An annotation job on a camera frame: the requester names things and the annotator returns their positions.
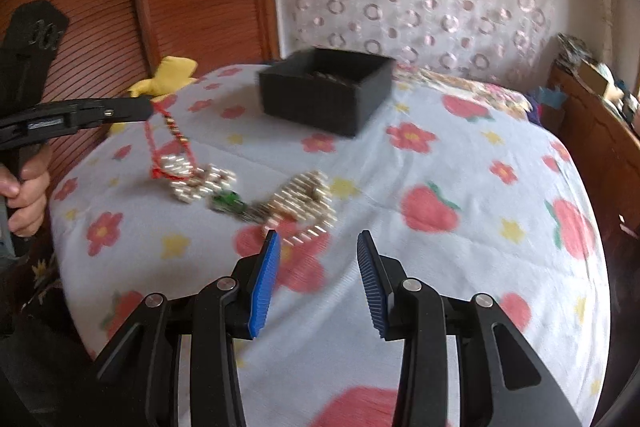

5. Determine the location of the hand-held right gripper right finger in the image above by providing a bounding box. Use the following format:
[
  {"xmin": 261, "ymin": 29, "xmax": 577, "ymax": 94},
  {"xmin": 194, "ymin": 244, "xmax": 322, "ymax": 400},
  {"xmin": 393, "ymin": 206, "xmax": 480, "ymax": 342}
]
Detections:
[{"xmin": 356, "ymin": 230, "xmax": 583, "ymax": 427}]

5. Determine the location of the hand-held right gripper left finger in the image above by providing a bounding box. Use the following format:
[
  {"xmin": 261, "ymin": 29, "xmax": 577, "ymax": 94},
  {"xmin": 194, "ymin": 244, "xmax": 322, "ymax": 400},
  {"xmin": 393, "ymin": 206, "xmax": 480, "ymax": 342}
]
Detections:
[{"xmin": 95, "ymin": 229, "xmax": 282, "ymax": 427}]

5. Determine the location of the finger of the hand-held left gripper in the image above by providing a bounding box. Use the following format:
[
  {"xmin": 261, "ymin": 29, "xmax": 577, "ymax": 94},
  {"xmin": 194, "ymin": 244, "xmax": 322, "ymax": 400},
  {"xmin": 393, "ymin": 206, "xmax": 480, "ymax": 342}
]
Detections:
[{"xmin": 62, "ymin": 97, "xmax": 155, "ymax": 132}]

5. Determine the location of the red cord bead necklace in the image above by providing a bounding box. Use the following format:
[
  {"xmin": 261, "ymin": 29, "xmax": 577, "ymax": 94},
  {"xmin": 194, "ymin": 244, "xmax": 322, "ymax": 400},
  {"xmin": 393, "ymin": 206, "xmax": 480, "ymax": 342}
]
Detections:
[{"xmin": 146, "ymin": 99, "xmax": 248, "ymax": 215}]

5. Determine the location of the pale bead bracelet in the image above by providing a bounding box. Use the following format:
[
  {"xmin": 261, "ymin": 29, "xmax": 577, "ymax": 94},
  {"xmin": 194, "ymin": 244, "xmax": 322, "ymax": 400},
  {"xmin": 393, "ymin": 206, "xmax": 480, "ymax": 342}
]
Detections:
[{"xmin": 250, "ymin": 169, "xmax": 340, "ymax": 247}]

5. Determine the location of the black box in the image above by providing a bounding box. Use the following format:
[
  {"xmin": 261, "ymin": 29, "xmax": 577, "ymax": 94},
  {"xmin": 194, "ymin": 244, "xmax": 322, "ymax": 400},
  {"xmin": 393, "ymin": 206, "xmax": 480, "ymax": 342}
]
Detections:
[{"xmin": 257, "ymin": 47, "xmax": 397, "ymax": 138}]

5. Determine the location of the person's left hand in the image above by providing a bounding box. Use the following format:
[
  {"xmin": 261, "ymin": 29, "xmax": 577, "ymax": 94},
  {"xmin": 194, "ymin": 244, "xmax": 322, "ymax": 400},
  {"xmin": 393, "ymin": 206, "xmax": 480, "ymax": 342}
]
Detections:
[{"xmin": 0, "ymin": 142, "xmax": 52, "ymax": 239}]

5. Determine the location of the yellow plush toy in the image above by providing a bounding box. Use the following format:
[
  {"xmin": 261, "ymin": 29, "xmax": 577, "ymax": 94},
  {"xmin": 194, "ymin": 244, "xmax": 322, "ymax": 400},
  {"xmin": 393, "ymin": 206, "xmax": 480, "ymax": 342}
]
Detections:
[{"xmin": 107, "ymin": 54, "xmax": 199, "ymax": 135}]

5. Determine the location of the strawberry flower print bed sheet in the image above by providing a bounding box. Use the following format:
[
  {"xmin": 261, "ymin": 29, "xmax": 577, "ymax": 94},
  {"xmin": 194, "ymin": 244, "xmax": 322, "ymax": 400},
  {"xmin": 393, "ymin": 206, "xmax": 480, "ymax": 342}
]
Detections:
[{"xmin": 47, "ymin": 63, "xmax": 615, "ymax": 427}]

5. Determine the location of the floral quilt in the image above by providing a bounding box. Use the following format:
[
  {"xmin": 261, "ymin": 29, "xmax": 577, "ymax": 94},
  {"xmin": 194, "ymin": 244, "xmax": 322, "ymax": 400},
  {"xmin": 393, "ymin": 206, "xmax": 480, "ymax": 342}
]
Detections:
[{"xmin": 392, "ymin": 64, "xmax": 535, "ymax": 122}]

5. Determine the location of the dark floral clothing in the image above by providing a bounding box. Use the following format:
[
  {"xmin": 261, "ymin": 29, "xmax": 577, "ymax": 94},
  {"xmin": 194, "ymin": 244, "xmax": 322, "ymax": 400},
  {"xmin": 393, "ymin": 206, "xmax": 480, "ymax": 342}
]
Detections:
[{"xmin": 0, "ymin": 252, "xmax": 101, "ymax": 427}]

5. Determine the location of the blue bag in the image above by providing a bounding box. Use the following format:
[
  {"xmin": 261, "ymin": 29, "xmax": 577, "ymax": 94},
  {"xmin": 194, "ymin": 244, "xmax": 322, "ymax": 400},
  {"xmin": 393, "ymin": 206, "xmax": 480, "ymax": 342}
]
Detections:
[{"xmin": 529, "ymin": 86, "xmax": 567, "ymax": 114}]

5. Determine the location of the wooden cabinet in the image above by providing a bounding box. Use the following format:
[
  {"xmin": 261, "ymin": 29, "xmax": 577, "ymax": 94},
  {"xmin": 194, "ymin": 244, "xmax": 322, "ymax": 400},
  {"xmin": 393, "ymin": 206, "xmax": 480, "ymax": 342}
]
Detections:
[{"xmin": 542, "ymin": 62, "xmax": 640, "ymax": 258}]

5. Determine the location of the cardboard box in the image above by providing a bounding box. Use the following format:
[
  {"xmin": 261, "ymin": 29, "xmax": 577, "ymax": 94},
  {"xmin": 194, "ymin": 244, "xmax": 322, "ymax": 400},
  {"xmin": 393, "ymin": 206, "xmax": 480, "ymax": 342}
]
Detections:
[{"xmin": 577, "ymin": 59, "xmax": 617, "ymax": 101}]

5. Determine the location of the stack of papers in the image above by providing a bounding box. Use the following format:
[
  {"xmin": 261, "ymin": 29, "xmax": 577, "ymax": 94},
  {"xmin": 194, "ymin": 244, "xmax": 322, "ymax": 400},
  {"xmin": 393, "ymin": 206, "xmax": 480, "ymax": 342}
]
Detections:
[{"xmin": 555, "ymin": 33, "xmax": 594, "ymax": 70}]

